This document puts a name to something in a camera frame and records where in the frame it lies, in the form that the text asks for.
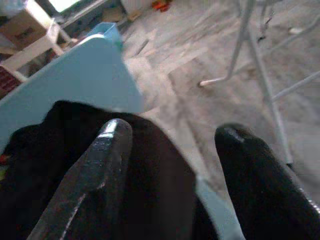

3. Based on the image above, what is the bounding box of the grey folding table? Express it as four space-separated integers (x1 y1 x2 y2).
198 0 320 167

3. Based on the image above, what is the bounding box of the yellow-green cloth item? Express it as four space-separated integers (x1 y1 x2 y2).
0 152 11 182

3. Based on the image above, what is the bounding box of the cardboard box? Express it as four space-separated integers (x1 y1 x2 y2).
0 9 49 50

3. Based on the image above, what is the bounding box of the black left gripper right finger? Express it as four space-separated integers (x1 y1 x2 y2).
214 124 320 240

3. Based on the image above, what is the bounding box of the black garment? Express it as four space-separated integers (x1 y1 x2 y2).
0 99 220 240

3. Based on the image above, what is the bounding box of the teal plastic bin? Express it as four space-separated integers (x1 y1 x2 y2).
86 21 124 49

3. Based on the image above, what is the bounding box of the white shelf unit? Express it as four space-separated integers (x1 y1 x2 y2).
0 21 75 82

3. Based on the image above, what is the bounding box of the red toy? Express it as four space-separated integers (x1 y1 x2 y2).
152 0 174 13

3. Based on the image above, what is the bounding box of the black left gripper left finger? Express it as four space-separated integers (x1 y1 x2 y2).
26 118 134 240

